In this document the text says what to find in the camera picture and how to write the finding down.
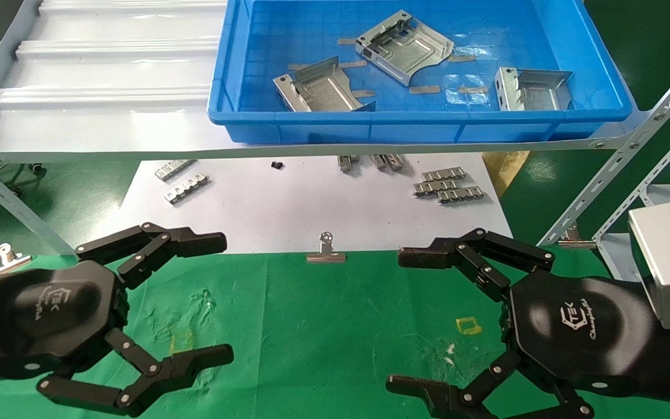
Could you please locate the notched sheet metal bracket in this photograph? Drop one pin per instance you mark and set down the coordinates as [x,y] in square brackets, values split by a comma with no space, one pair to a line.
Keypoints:
[405,55]

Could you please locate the white corrugated plastic sheet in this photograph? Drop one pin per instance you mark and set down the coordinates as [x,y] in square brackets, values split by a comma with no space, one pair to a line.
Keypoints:
[108,70]

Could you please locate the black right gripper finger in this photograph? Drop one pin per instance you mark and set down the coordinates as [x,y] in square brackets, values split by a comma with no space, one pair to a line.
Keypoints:
[428,255]
[428,393]

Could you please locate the brown tape strip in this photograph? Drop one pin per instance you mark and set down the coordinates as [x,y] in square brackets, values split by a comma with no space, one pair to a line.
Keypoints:
[473,89]
[297,66]
[346,41]
[462,58]
[364,93]
[353,64]
[425,89]

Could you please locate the small boxy sheet metal bracket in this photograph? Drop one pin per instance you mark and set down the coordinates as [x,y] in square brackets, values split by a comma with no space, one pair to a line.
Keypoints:
[535,96]

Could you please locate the black caster wheel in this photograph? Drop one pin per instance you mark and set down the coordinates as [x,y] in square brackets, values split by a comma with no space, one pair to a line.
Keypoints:
[36,169]

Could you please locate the green cloth mat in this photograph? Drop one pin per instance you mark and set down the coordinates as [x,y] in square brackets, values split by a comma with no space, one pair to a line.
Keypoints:
[323,326]

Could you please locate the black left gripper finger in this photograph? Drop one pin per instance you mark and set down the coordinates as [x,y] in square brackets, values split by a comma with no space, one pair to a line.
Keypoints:
[201,358]
[195,243]

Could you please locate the brown cardboard piece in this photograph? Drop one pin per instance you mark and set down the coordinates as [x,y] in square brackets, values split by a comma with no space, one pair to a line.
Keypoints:
[506,169]

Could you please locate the perforated grey diagonal strut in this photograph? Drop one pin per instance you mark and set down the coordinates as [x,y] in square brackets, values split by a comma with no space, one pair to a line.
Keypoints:
[655,174]
[620,157]
[15,203]

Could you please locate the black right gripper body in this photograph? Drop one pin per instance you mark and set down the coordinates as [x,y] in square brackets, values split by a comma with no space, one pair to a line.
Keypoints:
[579,331]

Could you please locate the silver binder clip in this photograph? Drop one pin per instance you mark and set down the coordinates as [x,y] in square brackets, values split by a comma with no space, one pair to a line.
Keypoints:
[326,256]
[573,241]
[6,257]

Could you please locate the clear plastic film patch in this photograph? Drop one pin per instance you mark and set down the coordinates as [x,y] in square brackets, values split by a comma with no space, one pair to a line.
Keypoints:
[466,98]

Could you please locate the slotted metal strip part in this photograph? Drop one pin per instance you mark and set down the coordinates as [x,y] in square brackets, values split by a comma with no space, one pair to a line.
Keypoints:
[378,162]
[434,187]
[444,174]
[460,195]
[186,189]
[394,162]
[345,163]
[173,169]

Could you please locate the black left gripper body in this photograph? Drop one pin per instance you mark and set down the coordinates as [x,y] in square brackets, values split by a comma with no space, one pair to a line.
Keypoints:
[50,308]

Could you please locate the white paper sheet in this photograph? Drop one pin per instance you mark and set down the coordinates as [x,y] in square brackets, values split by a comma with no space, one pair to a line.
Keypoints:
[282,203]

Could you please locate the blue plastic bin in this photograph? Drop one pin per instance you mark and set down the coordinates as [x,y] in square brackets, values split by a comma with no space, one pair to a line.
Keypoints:
[288,125]

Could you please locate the sheet metal bracket tall flange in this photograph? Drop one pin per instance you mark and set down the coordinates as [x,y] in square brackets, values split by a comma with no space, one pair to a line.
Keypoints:
[326,93]

